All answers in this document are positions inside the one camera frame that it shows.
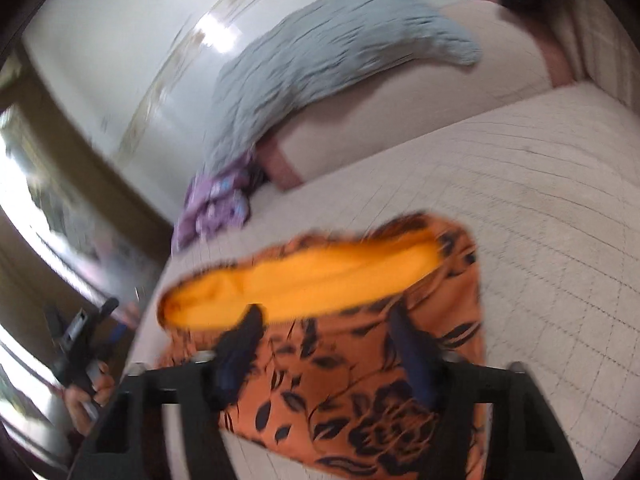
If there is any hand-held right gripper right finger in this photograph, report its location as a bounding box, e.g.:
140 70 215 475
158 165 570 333
387 304 585 480

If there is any purple floral garment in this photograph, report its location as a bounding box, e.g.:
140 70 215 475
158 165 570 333
171 156 257 255

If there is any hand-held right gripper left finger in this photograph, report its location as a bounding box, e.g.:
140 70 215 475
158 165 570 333
67 304 266 480

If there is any person's left hand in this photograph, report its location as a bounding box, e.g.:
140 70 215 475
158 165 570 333
63 360 120 437

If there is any pink beige bolster cushion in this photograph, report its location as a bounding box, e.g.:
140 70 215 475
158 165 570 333
257 0 573 192

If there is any grey quilted pillow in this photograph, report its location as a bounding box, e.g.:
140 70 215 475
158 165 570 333
201 0 483 177

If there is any wooden door with glass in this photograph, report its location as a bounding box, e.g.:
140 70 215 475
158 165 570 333
0 55 178 461

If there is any orange black floral dress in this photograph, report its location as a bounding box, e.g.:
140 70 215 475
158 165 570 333
156 211 490 480

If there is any striped floral back cushion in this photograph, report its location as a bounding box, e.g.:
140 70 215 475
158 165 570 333
547 0 640 113

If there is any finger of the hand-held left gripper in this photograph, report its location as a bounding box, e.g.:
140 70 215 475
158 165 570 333
97 297 130 363

